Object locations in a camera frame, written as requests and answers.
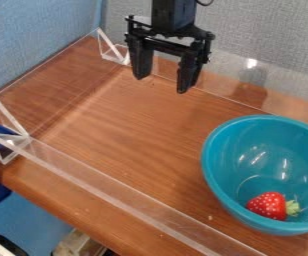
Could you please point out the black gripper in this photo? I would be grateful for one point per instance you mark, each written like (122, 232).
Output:
(187, 42)

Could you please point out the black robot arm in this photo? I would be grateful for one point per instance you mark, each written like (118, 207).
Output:
(173, 14)

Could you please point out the blue plastic bowl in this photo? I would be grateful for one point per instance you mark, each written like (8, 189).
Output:
(255, 154)

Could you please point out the red strawberry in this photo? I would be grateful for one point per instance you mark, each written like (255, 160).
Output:
(271, 205)

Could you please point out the clear acrylic barrier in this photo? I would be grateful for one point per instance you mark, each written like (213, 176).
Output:
(104, 153)

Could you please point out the beige object under table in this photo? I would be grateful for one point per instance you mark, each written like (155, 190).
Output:
(76, 244)

